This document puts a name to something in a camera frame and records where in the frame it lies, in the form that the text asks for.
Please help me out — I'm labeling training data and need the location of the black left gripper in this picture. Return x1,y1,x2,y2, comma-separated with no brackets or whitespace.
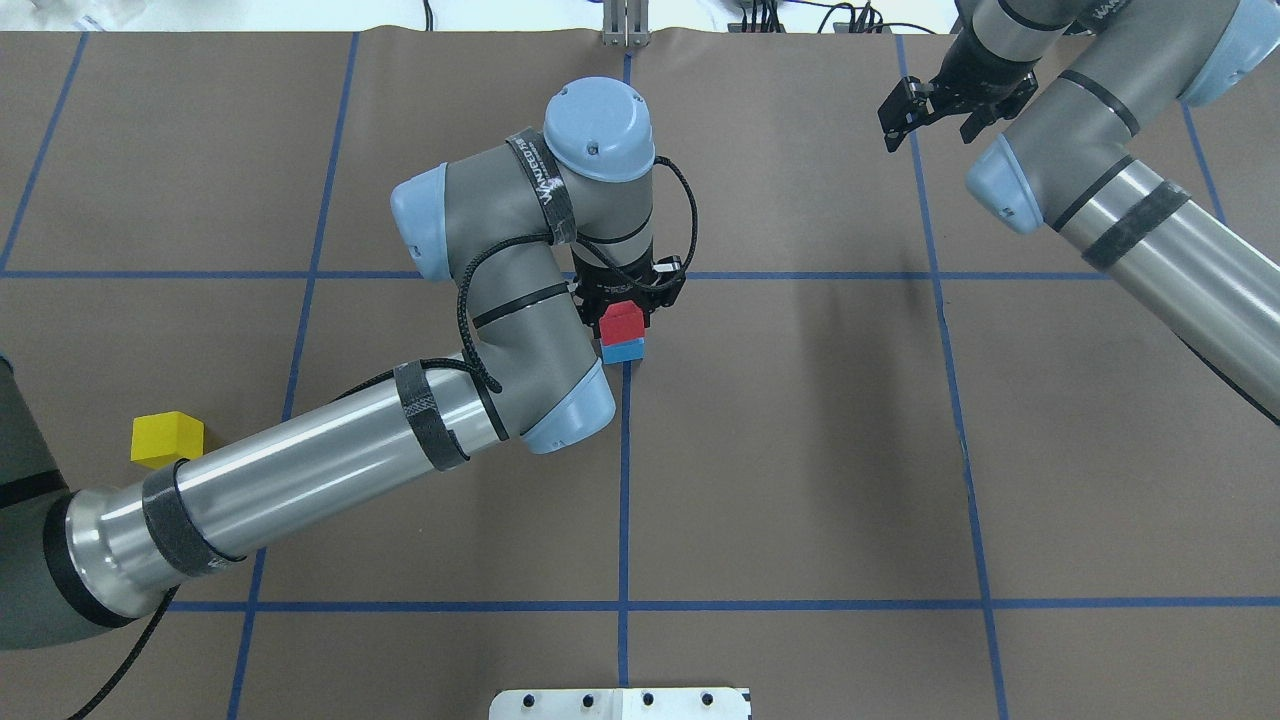
573,255,687,331

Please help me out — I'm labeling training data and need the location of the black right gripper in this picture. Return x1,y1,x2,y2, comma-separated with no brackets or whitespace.
877,40,1039,152

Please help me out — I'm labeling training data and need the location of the red foam block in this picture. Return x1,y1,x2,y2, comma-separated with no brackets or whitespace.
596,300,648,346

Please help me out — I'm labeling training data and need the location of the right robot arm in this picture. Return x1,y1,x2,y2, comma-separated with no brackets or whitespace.
877,1,1279,421

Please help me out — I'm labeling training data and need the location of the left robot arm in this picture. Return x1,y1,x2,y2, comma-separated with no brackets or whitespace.
1,77,687,651

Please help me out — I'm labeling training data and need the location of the white camera mast with base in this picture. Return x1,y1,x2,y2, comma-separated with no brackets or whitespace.
488,685,753,719

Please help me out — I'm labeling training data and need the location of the aluminium frame post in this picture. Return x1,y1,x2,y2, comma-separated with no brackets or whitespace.
599,0,652,49

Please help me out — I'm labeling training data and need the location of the yellow foam block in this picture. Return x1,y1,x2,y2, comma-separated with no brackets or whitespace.
129,411,207,469

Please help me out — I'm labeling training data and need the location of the blue foam block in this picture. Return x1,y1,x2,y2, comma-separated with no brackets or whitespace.
600,337,646,365

